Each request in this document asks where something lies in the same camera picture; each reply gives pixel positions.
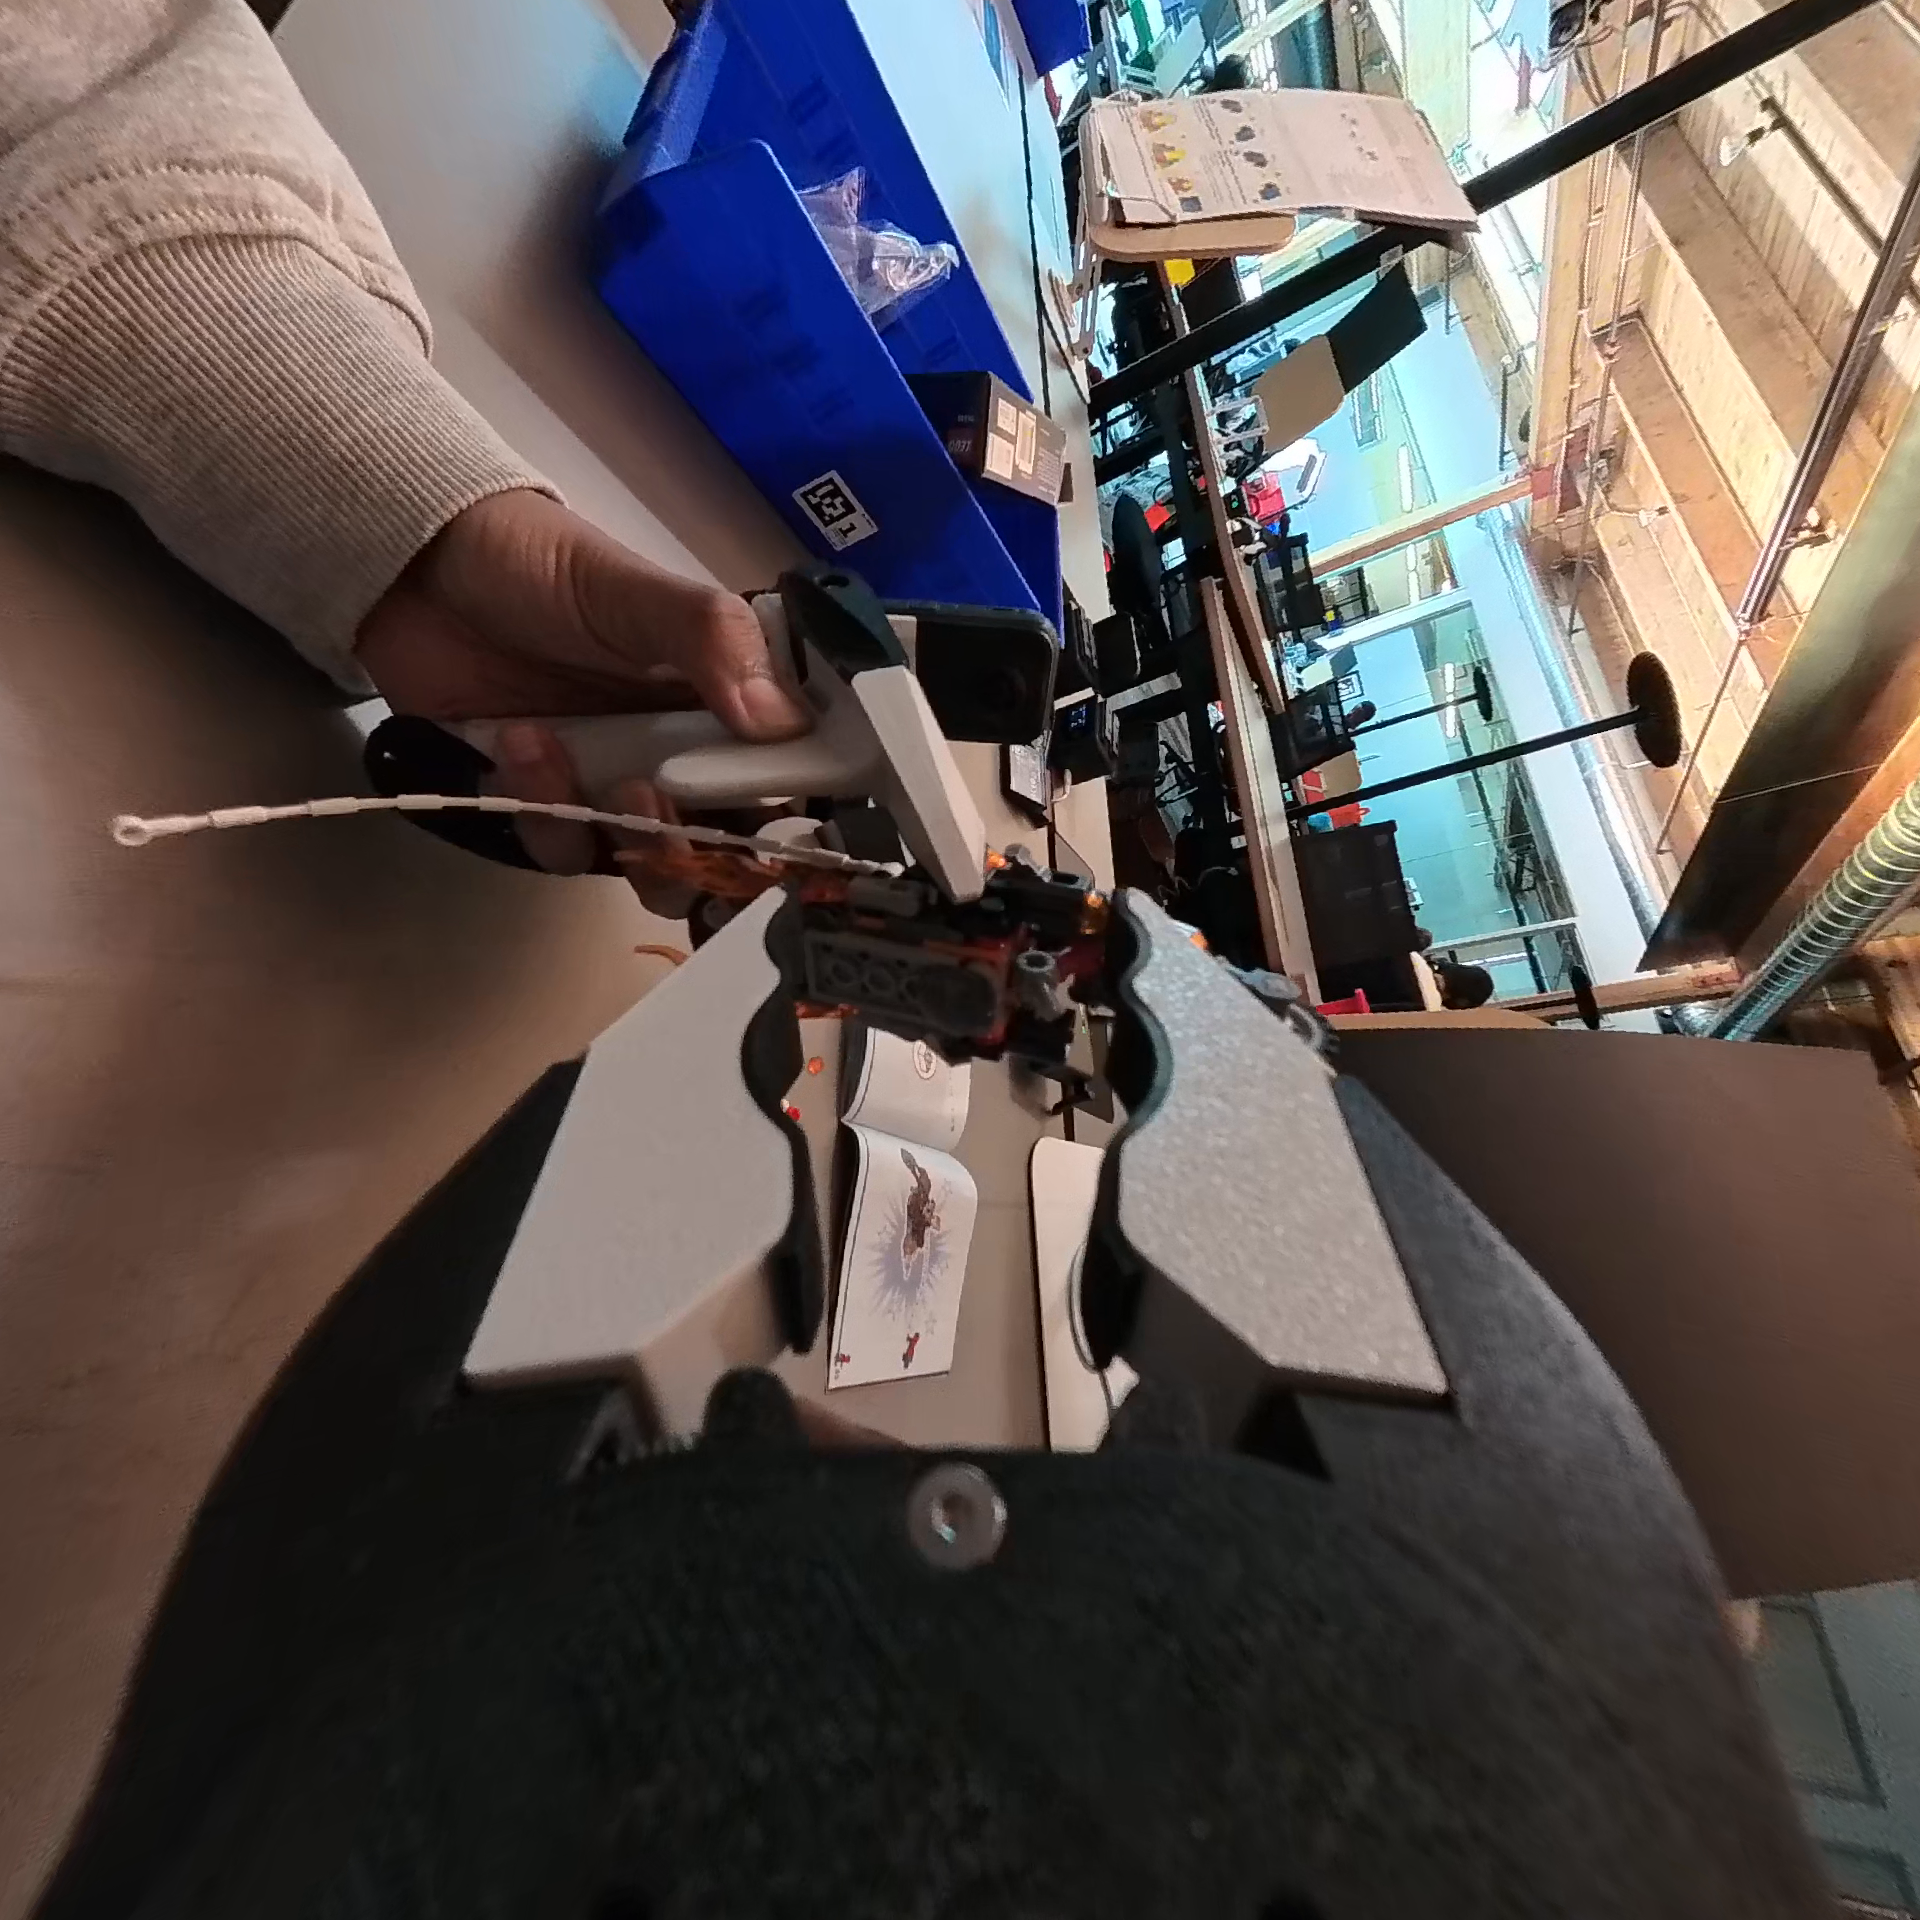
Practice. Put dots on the clear plastic bag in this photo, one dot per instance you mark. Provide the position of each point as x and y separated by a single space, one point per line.
886 247

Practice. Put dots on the lego instruction booklet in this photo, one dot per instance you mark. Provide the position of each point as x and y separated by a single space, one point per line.
901 1244

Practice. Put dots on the blue plastic bin white tag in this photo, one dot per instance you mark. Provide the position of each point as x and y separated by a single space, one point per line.
720 345

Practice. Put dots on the black pole round base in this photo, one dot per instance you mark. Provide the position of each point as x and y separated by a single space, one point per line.
1650 713
1583 992

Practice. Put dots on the white metal stand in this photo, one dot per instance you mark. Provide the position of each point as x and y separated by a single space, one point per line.
1065 1275

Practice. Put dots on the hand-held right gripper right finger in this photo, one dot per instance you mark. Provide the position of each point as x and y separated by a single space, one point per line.
1275 1201

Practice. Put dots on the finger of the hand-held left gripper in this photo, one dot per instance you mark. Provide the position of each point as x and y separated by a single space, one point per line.
909 763

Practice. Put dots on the lego motorcycle model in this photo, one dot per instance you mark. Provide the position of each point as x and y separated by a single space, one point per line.
901 983

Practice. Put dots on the person's left forearm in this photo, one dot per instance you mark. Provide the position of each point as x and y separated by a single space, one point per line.
182 299

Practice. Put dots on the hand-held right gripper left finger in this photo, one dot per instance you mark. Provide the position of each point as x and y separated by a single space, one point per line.
630 1201

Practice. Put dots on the person's left hand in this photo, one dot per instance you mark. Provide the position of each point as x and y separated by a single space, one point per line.
555 615

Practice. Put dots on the long black pole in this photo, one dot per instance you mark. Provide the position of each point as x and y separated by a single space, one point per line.
1650 107

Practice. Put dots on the dark cardboard box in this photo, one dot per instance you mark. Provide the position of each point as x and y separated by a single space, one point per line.
997 434

